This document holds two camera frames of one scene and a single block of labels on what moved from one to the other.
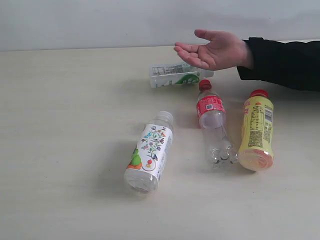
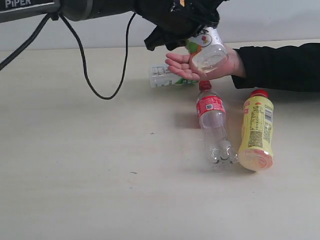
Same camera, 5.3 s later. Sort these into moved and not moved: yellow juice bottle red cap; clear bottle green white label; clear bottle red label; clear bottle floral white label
Moved: clear bottle floral white label
Not moved: clear bottle red label; yellow juice bottle red cap; clear bottle green white label
